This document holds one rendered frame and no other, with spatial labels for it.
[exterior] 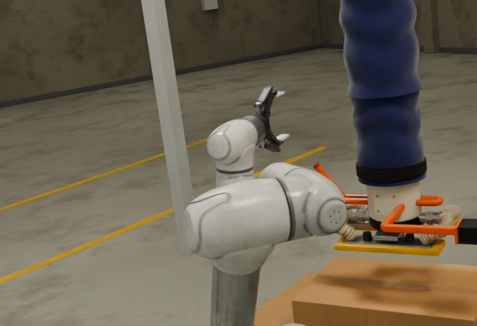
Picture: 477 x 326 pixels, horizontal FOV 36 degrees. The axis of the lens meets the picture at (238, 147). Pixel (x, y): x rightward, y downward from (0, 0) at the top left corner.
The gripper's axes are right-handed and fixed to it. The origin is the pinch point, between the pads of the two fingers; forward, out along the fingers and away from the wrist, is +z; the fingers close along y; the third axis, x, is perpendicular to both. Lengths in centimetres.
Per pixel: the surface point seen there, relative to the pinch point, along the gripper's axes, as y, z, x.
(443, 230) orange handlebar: 34, -5, 49
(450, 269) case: 63, 36, 40
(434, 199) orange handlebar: 34, 23, 39
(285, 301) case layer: 104, 78, -46
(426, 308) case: 63, 5, 39
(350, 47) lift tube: -17.8, 12.7, 19.7
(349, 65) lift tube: -12.0, 13.6, 18.6
